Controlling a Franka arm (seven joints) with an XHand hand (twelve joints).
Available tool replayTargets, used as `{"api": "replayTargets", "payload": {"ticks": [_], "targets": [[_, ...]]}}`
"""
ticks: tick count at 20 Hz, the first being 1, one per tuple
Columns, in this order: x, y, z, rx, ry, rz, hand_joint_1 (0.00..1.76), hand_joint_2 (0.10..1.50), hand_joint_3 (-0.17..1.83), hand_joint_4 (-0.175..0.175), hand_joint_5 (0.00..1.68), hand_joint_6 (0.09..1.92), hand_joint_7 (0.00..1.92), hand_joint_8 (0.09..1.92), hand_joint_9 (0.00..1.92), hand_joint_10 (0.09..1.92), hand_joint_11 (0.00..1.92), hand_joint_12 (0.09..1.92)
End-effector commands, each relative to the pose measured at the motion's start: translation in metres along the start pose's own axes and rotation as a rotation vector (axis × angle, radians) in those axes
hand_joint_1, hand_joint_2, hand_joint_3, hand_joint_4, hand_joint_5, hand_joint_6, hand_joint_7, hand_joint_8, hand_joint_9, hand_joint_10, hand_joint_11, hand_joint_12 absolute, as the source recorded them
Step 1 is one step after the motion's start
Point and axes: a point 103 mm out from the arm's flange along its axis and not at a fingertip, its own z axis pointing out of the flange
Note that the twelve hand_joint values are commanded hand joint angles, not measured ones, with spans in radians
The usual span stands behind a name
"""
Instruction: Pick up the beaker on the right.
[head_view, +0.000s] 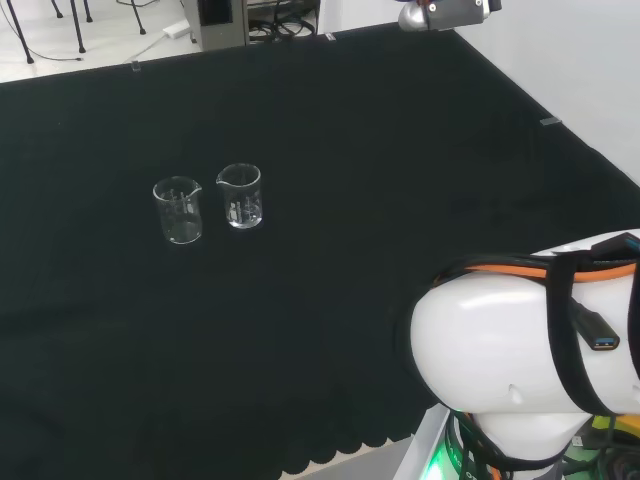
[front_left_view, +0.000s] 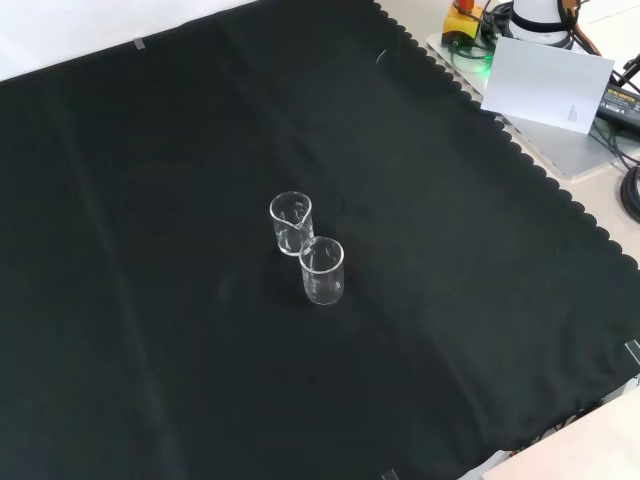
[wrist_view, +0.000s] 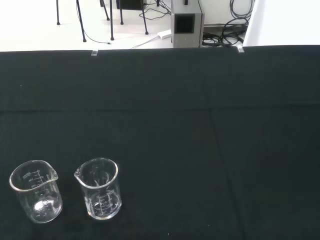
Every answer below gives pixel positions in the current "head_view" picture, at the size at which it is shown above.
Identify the white power strip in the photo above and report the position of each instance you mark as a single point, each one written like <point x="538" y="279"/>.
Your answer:
<point x="176" y="30"/>

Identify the grey metal cabinet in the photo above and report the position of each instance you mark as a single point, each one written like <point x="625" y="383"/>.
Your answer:
<point x="220" y="25"/>

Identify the clear glass beaker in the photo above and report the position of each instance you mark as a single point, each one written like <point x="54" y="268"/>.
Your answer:
<point x="242" y="202"/>
<point x="178" y="215"/>

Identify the black tripod leg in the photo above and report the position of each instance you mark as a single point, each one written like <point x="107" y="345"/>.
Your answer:
<point x="138" y="17"/>
<point x="19" y="35"/>
<point x="77" y="27"/>

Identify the black bench cloth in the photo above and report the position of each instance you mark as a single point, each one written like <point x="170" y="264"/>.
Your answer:
<point x="310" y="280"/>

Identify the grey metal camera mount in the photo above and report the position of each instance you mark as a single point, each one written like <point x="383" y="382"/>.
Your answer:
<point x="445" y="15"/>

